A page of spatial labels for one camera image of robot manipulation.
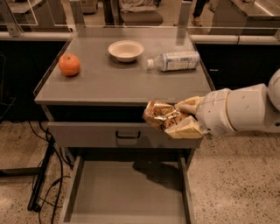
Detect black drawer handle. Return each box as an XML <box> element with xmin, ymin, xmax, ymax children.
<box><xmin>115</xmin><ymin>131</ymin><xmax>141</xmax><ymax>139</ymax></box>

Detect open lower drawer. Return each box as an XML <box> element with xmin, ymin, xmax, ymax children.
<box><xmin>59</xmin><ymin>154</ymin><xmax>196</xmax><ymax>224</ymax></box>

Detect grey drawer cabinet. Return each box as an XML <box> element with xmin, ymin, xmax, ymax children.
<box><xmin>32</xmin><ymin>25</ymin><xmax>220</xmax><ymax>224</ymax></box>

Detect orange patterned can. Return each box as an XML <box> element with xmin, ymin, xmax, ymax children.
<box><xmin>143</xmin><ymin>101</ymin><xmax>187</xmax><ymax>131</ymax></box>

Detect clear plastic water bottle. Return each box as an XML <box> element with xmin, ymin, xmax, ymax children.
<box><xmin>147</xmin><ymin>51</ymin><xmax>200</xmax><ymax>72</ymax></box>

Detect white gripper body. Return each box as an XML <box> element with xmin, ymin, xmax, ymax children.
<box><xmin>195</xmin><ymin>88</ymin><xmax>235</xmax><ymax>136</ymax></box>

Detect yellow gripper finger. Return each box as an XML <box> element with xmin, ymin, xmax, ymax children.
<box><xmin>174</xmin><ymin>96</ymin><xmax>203</xmax><ymax>115</ymax></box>
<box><xmin>164</xmin><ymin>116</ymin><xmax>203</xmax><ymax>139</ymax></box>

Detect white bowl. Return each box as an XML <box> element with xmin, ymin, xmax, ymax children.
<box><xmin>108</xmin><ymin>40</ymin><xmax>144</xmax><ymax>63</ymax></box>

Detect closed upper drawer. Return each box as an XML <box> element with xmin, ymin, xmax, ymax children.
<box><xmin>48</xmin><ymin>122</ymin><xmax>202</xmax><ymax>149</ymax></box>

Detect black cable on floor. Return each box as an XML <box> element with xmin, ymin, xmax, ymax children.
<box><xmin>27</xmin><ymin>121</ymin><xmax>74</xmax><ymax>224</ymax></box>

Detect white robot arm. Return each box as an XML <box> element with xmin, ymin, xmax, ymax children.
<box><xmin>165</xmin><ymin>69</ymin><xmax>280</xmax><ymax>138</ymax></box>

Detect person legs in background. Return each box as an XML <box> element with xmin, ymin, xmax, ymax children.
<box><xmin>192</xmin><ymin>0</ymin><xmax>217</xmax><ymax>27</ymax></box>

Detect orange fruit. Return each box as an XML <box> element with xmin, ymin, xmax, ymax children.
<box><xmin>59</xmin><ymin>53</ymin><xmax>81</xmax><ymax>77</ymax></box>

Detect white horizontal rail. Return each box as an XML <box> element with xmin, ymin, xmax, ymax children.
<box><xmin>0</xmin><ymin>31</ymin><xmax>280</xmax><ymax>46</ymax></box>

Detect black metal stand leg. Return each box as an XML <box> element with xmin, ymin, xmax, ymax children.
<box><xmin>0</xmin><ymin>137</ymin><xmax>54</xmax><ymax>212</ymax></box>

